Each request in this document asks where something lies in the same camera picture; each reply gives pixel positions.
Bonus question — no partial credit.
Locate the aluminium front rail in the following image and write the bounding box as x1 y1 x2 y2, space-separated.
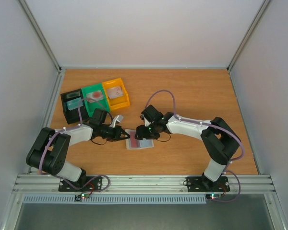
12 174 276 195

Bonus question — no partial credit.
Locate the beige card holder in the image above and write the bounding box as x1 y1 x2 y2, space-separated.
125 129 154 150

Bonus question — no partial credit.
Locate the teal card in black bin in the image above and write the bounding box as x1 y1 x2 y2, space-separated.
66 97 83 111

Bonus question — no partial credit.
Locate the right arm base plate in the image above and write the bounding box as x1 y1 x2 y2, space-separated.
183 176 230 193

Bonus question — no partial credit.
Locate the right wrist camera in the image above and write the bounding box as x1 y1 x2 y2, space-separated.
140 115 151 127

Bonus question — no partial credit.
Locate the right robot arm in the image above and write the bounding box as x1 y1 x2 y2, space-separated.
135 105 245 191

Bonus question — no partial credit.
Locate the black plastic bin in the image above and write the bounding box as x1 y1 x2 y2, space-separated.
60 89 84 124

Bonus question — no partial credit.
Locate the red card in green bin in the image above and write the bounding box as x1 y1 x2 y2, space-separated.
86 90 104 103

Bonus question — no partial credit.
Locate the card in yellow bin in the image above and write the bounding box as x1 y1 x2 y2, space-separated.
107 86 124 99

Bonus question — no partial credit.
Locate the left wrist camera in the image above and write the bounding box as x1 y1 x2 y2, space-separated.
109 115 124 128

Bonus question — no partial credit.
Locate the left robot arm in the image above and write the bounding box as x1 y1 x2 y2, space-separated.
26 108 130 191

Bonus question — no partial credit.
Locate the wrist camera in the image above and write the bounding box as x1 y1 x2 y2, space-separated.
140 115 151 127
109 115 124 128

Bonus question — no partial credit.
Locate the yellow plastic bin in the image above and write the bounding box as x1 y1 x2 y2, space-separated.
102 78 130 111

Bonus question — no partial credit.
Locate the green plastic bin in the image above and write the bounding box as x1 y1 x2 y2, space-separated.
81 83 110 117

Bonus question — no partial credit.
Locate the grey slotted cable duct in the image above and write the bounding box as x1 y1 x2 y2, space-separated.
23 195 206 205

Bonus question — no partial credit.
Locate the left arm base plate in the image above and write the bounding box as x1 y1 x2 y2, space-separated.
58 176 103 192

